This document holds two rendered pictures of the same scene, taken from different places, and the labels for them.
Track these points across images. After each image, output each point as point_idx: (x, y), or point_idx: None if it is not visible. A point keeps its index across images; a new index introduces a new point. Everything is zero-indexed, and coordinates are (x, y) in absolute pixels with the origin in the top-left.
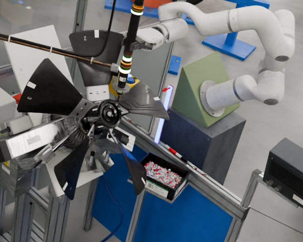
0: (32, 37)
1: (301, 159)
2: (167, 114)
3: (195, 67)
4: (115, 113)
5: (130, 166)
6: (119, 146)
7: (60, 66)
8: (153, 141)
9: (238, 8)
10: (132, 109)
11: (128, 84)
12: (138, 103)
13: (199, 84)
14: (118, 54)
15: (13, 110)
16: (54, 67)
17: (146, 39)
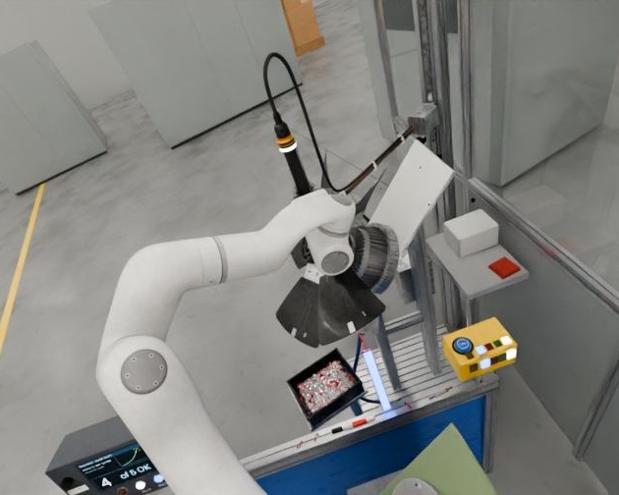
0: (428, 162)
1: (106, 432)
2: (326, 342)
3: (469, 476)
4: (309, 251)
5: (291, 301)
6: (301, 280)
7: (416, 215)
8: (391, 406)
9: (194, 241)
10: (324, 280)
11: (450, 340)
12: (336, 292)
13: (437, 483)
14: None
15: (456, 247)
16: (323, 162)
17: (296, 198)
